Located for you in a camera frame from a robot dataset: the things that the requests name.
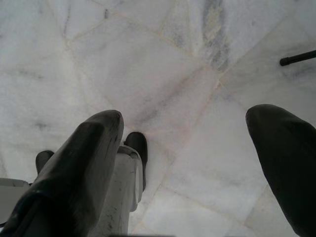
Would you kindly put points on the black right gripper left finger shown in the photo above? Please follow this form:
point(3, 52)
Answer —
point(74, 172)

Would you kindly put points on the black rod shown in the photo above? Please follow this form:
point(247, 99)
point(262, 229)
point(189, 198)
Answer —
point(298, 58)

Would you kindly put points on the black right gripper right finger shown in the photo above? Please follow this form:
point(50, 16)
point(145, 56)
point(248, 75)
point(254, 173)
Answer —
point(288, 160)

